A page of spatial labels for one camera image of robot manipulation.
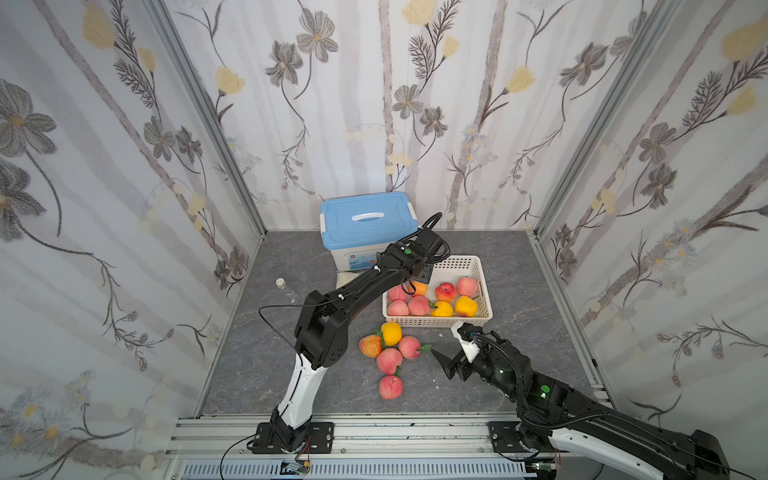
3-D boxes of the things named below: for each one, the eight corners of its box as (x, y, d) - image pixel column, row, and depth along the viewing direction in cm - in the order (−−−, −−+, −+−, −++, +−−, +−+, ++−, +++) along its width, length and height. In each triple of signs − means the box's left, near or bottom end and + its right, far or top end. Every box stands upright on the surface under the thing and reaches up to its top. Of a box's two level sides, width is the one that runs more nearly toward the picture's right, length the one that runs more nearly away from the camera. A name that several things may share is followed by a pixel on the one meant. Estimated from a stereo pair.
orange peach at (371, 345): (359, 358, 89) (358, 352, 85) (361, 340, 93) (359, 334, 89) (382, 358, 89) (382, 352, 85) (382, 340, 93) (382, 334, 89)
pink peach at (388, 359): (373, 365, 87) (373, 359, 83) (386, 349, 91) (386, 342, 87) (390, 378, 85) (390, 372, 81) (403, 361, 88) (404, 354, 84)
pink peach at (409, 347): (398, 359, 89) (399, 354, 85) (398, 342, 92) (398, 336, 89) (419, 359, 89) (421, 354, 85) (418, 342, 92) (419, 336, 89)
